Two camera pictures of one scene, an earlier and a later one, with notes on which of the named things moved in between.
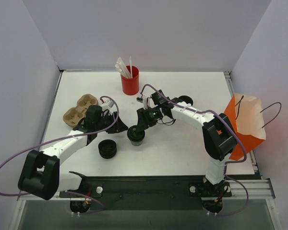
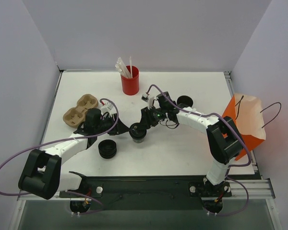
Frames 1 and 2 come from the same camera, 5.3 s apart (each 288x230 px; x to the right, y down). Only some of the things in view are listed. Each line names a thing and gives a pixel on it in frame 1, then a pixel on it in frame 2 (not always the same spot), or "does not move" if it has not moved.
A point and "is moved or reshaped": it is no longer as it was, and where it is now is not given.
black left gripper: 112,123 does not move
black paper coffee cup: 136,143 is moved or reshaped
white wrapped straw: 130,67 does not move
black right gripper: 141,120 does not move
